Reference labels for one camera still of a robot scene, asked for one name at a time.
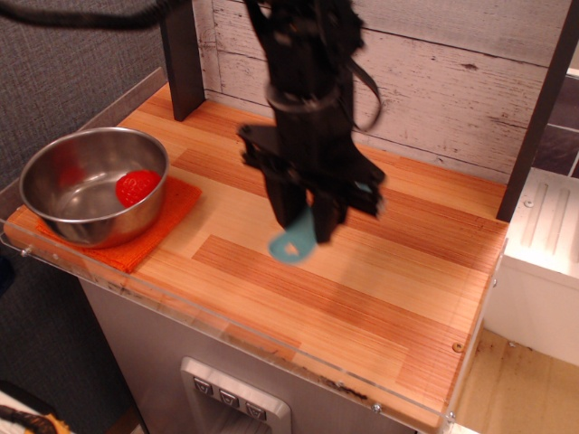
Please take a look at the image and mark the orange folded cloth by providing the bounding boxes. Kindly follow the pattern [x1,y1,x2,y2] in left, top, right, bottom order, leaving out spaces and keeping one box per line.
[36,176,202,274]

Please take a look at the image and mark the clear acrylic front guard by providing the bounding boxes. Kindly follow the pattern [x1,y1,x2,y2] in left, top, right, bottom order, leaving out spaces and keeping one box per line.
[5,209,507,433]

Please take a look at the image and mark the stainless steel bowl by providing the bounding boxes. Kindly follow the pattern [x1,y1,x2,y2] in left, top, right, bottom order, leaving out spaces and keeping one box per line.
[19,127,169,249]

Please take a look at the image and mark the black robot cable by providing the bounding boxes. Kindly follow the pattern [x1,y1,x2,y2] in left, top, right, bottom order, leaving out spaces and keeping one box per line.
[0,0,182,32]

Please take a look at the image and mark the silver dispenser button panel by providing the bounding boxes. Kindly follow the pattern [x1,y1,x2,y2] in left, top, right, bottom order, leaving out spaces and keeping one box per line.
[180,356,292,433]

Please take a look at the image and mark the red toy strawberry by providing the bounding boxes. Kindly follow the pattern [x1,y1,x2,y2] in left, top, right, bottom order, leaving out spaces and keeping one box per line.
[115,170,161,208]

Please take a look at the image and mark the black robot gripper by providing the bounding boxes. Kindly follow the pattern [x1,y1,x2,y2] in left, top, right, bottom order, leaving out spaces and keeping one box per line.
[238,97,385,244]

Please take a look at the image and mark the yellow object bottom left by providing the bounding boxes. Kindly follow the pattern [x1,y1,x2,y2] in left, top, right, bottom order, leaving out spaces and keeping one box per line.
[24,414,71,434]

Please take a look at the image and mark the dark brown right post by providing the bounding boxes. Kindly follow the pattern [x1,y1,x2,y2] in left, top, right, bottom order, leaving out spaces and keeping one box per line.
[496,0,578,222]

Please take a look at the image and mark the teal scrubber brush white bristles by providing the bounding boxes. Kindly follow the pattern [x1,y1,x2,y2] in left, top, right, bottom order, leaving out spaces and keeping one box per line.
[269,182,384,264]

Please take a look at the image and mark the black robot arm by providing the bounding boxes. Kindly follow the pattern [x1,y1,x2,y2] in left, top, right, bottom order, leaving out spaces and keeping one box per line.
[238,1,385,244]

